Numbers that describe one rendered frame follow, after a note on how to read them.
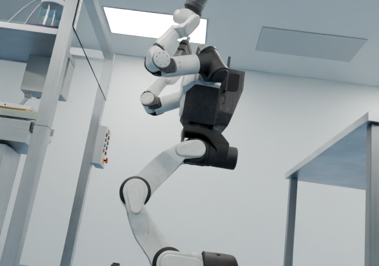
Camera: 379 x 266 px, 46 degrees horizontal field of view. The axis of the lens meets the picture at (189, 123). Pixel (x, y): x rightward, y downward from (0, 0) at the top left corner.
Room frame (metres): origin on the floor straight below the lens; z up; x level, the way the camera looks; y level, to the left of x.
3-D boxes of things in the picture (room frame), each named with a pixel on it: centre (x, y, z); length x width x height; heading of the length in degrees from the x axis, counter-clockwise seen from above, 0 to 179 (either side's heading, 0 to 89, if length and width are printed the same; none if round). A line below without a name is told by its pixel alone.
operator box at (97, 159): (2.94, 0.57, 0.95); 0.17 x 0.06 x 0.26; 179
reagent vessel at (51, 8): (2.12, 0.80, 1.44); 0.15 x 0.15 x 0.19
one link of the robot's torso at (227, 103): (2.12, -0.08, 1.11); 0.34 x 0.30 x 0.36; 6
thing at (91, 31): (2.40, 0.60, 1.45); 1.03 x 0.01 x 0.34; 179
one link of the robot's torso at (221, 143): (2.12, -0.11, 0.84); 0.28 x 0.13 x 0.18; 96
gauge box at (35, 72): (2.22, 0.78, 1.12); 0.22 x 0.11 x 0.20; 89
